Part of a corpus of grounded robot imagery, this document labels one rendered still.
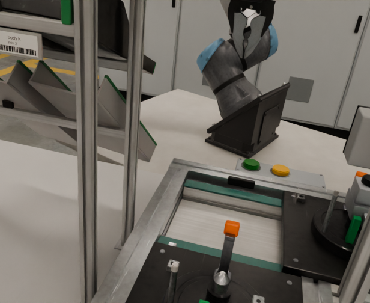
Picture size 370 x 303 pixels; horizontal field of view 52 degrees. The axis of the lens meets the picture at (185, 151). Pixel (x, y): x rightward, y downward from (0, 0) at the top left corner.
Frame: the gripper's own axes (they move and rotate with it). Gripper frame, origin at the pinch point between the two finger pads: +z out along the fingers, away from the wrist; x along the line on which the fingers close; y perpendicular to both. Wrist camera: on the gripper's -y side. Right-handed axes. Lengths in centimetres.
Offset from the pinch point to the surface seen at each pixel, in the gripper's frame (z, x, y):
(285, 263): 26.0, -14.1, -30.7
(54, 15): -8.2, 20.8, -37.6
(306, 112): 99, -50, 279
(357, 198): 16.3, -23.9, -22.2
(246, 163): 25.5, -5.0, 0.9
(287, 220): 25.9, -14.6, -18.6
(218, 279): 18.5, -4.5, -45.6
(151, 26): 42, 108, 277
